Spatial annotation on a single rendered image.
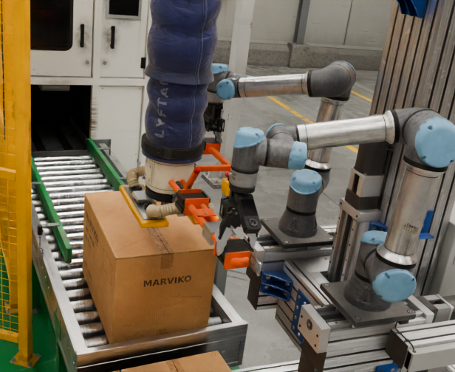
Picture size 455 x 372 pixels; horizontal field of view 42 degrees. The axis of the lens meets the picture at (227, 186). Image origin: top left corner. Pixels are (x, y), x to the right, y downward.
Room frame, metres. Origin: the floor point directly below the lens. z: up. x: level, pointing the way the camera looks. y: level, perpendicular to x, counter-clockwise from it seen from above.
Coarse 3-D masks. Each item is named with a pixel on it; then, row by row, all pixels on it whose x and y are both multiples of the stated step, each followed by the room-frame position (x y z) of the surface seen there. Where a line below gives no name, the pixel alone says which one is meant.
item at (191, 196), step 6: (180, 192) 1.81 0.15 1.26; (186, 192) 1.82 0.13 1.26; (192, 192) 1.83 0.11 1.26; (198, 192) 1.84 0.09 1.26; (204, 192) 1.83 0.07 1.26; (180, 198) 1.76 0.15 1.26; (186, 198) 1.78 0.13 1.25; (192, 198) 1.78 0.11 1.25; (198, 198) 1.76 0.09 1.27; (204, 198) 1.77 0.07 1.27; (210, 198) 1.78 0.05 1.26; (180, 204) 1.78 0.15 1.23; (186, 204) 1.74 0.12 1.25; (198, 204) 1.76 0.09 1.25; (180, 210) 1.75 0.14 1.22; (186, 210) 1.74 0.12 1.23
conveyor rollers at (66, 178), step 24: (48, 168) 3.63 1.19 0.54; (72, 168) 3.70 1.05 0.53; (96, 168) 3.72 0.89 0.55; (48, 192) 3.28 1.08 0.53; (72, 192) 3.28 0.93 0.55; (72, 216) 3.00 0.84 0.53; (48, 240) 2.68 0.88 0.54; (72, 240) 2.73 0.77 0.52; (72, 264) 2.47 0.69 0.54; (72, 288) 2.29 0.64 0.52; (96, 312) 2.09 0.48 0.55
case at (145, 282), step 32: (96, 192) 2.42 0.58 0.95; (96, 224) 2.17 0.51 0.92; (128, 224) 2.14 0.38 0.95; (192, 224) 2.22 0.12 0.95; (96, 256) 2.15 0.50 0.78; (128, 256) 1.89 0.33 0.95; (160, 256) 1.94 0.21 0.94; (192, 256) 1.99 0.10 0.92; (96, 288) 2.13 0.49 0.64; (128, 288) 1.89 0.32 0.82; (160, 288) 1.94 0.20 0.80; (192, 288) 2.00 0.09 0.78; (128, 320) 1.89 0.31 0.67; (160, 320) 1.95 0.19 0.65; (192, 320) 2.01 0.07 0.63
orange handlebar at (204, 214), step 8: (216, 152) 2.30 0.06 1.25; (224, 160) 2.21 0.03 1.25; (200, 168) 2.10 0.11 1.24; (208, 168) 2.12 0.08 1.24; (216, 168) 2.13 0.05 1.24; (224, 168) 2.15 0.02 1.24; (176, 184) 1.90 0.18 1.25; (184, 184) 1.92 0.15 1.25; (176, 192) 1.86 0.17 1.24; (192, 208) 1.72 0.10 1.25; (200, 208) 1.75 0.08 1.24; (208, 208) 1.72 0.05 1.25; (200, 216) 1.66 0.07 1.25; (208, 216) 1.69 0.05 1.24; (200, 224) 1.64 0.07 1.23; (240, 264) 1.42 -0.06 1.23
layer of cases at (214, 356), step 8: (208, 352) 1.93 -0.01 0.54; (216, 352) 1.93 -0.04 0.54; (168, 360) 1.85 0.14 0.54; (176, 360) 1.85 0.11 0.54; (184, 360) 1.86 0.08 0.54; (192, 360) 1.87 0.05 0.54; (200, 360) 1.87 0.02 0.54; (208, 360) 1.88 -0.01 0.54; (216, 360) 1.88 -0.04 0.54; (224, 360) 1.89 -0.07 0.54; (128, 368) 1.77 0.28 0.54; (136, 368) 1.78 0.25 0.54; (144, 368) 1.78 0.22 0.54; (152, 368) 1.79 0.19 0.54; (160, 368) 1.80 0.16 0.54; (168, 368) 1.80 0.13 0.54; (176, 368) 1.81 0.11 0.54; (184, 368) 1.81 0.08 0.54; (192, 368) 1.82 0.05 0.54; (200, 368) 1.82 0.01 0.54; (208, 368) 1.83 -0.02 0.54; (216, 368) 1.84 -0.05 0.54; (224, 368) 1.84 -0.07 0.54
